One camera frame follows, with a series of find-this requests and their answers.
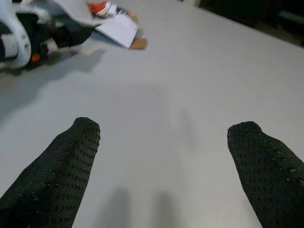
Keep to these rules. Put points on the orange colourful snack packet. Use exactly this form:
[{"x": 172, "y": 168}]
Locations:
[{"x": 95, "y": 6}]

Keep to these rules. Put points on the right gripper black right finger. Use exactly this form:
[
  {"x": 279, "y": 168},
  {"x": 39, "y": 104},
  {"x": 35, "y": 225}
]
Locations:
[{"x": 270, "y": 180}]

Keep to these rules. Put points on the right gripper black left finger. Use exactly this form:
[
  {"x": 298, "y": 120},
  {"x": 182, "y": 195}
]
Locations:
[{"x": 52, "y": 180}]

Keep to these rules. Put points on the brown cardboard piece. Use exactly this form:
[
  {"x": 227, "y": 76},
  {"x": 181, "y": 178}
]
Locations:
[{"x": 139, "y": 44}]

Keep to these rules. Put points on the flat white paper sheet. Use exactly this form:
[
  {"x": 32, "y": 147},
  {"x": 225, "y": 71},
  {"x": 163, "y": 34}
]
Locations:
[{"x": 118, "y": 29}]

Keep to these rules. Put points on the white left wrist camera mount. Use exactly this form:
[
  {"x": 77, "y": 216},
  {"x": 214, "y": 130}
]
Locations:
[{"x": 22, "y": 45}]

